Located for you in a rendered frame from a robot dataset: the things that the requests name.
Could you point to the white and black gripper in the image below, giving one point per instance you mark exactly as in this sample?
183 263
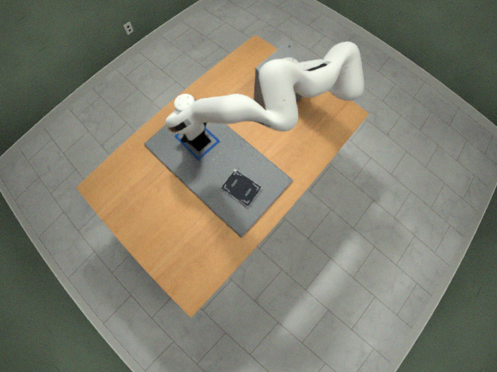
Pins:
193 134

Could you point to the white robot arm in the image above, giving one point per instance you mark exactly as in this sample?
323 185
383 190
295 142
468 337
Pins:
278 80

